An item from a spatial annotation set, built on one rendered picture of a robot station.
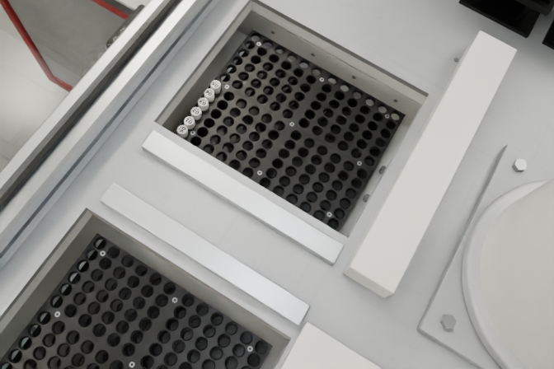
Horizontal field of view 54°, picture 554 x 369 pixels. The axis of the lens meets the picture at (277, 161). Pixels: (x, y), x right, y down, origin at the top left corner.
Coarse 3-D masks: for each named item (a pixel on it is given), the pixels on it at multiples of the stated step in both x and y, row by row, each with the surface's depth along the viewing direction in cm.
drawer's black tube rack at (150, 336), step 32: (96, 256) 60; (128, 256) 58; (96, 288) 56; (128, 288) 56; (160, 288) 56; (64, 320) 55; (96, 320) 55; (128, 320) 55; (160, 320) 55; (192, 320) 59; (224, 320) 56; (32, 352) 53; (64, 352) 56; (96, 352) 54; (128, 352) 57; (160, 352) 57; (192, 352) 57; (224, 352) 55; (256, 352) 55
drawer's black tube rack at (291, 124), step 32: (256, 64) 67; (288, 64) 71; (224, 96) 66; (256, 96) 66; (288, 96) 66; (320, 96) 70; (352, 96) 66; (224, 128) 67; (256, 128) 67; (288, 128) 64; (320, 128) 65; (352, 128) 69; (384, 128) 65; (224, 160) 65; (256, 160) 63; (288, 160) 63; (320, 160) 64; (352, 160) 63; (288, 192) 61; (320, 192) 62; (352, 192) 66
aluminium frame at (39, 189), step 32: (192, 0) 59; (160, 32) 57; (192, 32) 62; (128, 64) 56; (160, 64) 59; (96, 96) 54; (128, 96) 56; (64, 128) 52; (96, 128) 54; (64, 160) 51; (32, 192) 50; (0, 224) 49; (32, 224) 52; (0, 256) 50
